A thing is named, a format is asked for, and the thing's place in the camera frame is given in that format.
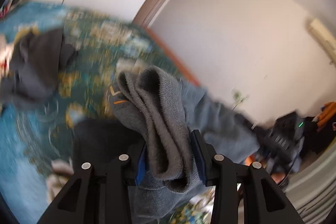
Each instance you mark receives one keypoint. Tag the dark grey garment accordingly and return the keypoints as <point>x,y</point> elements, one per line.
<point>34,67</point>

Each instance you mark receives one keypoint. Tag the teal floral bed cover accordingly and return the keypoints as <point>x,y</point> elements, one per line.
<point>31,140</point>

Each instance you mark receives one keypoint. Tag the cartoon print white pants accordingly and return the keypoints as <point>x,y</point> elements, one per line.
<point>6,52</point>

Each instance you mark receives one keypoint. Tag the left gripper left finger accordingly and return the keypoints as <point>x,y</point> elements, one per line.
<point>99,194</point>

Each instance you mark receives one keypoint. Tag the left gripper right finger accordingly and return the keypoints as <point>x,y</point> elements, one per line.
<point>264,201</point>

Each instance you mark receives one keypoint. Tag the white air conditioner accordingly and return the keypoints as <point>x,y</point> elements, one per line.
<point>326,39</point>

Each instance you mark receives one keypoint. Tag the blue-grey knit sweater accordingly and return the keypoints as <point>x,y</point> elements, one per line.
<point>164,110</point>

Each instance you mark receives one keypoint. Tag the pink folded garment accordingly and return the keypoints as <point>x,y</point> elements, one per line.
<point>61,171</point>

